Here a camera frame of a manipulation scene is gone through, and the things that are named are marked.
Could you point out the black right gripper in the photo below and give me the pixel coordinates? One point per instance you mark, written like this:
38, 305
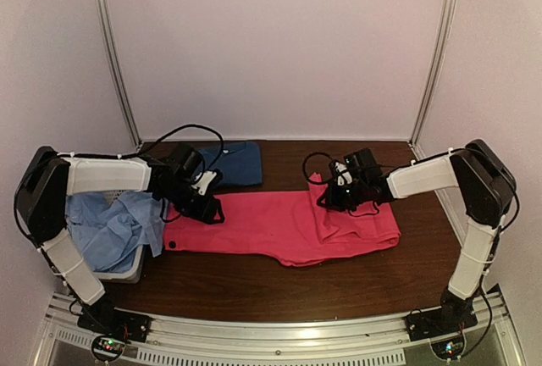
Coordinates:
332, 199

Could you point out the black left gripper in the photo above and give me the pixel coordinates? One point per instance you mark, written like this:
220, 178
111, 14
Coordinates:
201, 213

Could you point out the red garment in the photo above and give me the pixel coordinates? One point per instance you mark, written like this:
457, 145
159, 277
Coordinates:
288, 226

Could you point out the dark blue polo shirt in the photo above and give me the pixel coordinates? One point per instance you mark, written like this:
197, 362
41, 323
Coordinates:
240, 164

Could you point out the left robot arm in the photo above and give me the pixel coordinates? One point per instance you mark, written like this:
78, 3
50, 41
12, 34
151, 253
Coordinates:
39, 205

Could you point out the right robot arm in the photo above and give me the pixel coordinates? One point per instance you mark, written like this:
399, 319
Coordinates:
487, 188

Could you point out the white plastic laundry basket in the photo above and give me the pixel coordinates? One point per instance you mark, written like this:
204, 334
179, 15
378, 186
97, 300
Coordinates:
127, 275

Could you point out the light blue garment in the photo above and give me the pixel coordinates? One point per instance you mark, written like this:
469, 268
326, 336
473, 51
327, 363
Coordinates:
148, 213

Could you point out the left circuit board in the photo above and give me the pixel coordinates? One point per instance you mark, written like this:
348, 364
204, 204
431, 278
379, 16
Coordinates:
105, 348

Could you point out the circuit board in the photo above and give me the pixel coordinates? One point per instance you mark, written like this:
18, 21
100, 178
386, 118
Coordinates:
105, 348
449, 349

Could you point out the right circuit board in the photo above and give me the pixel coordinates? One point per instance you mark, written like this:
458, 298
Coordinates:
449, 349

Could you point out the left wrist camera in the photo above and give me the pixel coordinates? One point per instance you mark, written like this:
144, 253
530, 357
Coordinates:
206, 181

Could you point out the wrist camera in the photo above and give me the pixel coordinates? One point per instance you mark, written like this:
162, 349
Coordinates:
342, 175
206, 181

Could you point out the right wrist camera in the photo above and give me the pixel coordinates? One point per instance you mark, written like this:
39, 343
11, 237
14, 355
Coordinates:
342, 175

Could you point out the aluminium front rail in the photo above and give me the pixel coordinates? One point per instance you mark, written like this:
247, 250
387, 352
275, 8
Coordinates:
381, 340

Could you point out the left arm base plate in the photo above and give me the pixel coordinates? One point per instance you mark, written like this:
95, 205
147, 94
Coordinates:
125, 326

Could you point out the right aluminium frame post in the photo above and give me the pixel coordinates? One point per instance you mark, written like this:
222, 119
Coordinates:
447, 15

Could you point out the aluminium frame post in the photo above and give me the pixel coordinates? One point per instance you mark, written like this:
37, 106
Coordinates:
116, 71
447, 15

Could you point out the left aluminium frame post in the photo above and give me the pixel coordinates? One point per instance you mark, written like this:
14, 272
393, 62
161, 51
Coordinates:
116, 71

